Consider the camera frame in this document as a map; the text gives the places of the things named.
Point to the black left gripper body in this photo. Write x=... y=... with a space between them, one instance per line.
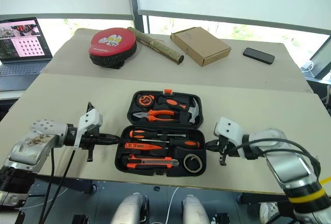
x=93 y=140

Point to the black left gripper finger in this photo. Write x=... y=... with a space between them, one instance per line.
x=110 y=142
x=110 y=136

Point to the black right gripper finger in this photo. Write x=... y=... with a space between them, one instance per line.
x=214 y=143
x=214 y=148

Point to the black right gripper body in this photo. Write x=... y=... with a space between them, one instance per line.
x=224 y=147

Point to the orange voltage tester pen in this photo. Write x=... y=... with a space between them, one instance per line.
x=137 y=146

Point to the black electrical tape roll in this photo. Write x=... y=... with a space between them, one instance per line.
x=185 y=162

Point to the orange black utility knife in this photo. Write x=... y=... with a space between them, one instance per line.
x=147 y=162

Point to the black tool case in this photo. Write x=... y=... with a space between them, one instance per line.
x=160 y=173

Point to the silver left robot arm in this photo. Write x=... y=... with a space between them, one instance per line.
x=33 y=143

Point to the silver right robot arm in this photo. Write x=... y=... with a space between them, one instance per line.
x=292 y=162

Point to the orange black tape measure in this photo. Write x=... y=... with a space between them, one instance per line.
x=146 y=100

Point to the silver right robot leg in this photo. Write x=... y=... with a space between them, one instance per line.
x=195 y=209

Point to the silver robot leg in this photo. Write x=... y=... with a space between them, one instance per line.
x=195 y=209
x=129 y=209

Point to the silver left robot leg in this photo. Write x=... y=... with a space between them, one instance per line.
x=129 y=209

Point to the white sneaker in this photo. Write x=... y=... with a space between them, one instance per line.
x=269 y=212

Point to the red black round punch pad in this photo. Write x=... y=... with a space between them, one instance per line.
x=111 y=43

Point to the yellow tape band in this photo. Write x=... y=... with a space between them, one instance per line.
x=307 y=196

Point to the black smartphone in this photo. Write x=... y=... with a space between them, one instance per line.
x=258 y=56

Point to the brown cardboard box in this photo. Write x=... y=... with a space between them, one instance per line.
x=201 y=44

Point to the rolled bamboo mat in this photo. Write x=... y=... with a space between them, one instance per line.
x=160 y=48

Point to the grey laptop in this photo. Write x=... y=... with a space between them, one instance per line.
x=23 y=40

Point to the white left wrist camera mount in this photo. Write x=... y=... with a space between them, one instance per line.
x=90 y=120

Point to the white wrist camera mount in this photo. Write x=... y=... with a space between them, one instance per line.
x=228 y=128
x=90 y=120

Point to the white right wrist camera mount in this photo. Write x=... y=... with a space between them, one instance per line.
x=228 y=128

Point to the black table frame beam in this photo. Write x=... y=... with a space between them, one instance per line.
x=75 y=184
x=263 y=198

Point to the dark slanted window frame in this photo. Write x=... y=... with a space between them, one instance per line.
x=320 y=63

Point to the dark window frame post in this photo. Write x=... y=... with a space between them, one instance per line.
x=137 y=1

